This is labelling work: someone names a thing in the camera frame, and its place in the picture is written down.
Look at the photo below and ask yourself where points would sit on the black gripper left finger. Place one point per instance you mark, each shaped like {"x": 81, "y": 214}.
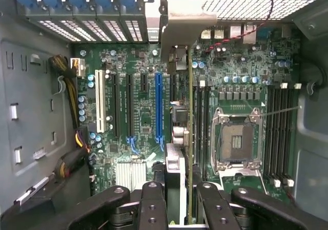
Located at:
{"x": 152, "y": 209}

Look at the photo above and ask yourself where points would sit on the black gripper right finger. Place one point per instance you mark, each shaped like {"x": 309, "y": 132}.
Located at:
{"x": 217, "y": 209}

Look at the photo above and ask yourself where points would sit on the silver chipset heatsink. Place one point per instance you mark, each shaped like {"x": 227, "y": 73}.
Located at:
{"x": 130, "y": 175}

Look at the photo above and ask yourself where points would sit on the CPU socket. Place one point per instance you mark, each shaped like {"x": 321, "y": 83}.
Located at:
{"x": 237, "y": 143}

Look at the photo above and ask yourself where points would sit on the green motherboard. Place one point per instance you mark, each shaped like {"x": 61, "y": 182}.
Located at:
{"x": 148, "y": 104}

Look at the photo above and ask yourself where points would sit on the blue expansion slot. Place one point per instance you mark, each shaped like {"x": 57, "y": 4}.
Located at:
{"x": 159, "y": 104}

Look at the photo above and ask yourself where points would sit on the long black expansion slot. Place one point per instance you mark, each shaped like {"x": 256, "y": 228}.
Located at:
{"x": 130, "y": 104}
{"x": 173, "y": 86}
{"x": 115, "y": 104}

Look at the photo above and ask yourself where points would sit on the open grey PC case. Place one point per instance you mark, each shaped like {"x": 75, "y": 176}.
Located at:
{"x": 315, "y": 150}

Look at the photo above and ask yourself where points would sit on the black plastic shroud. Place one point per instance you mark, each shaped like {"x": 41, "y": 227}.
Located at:
{"x": 38, "y": 212}

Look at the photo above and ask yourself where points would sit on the thin metal locking lever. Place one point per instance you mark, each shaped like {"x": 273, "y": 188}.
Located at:
{"x": 282, "y": 111}

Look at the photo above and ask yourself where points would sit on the white expansion slot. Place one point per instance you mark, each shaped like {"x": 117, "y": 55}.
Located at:
{"x": 100, "y": 99}

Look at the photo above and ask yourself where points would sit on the short black expansion slot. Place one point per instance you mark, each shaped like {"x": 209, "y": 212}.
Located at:
{"x": 143, "y": 82}

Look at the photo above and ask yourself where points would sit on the white power connector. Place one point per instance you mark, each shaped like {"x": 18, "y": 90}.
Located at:
{"x": 78, "y": 67}

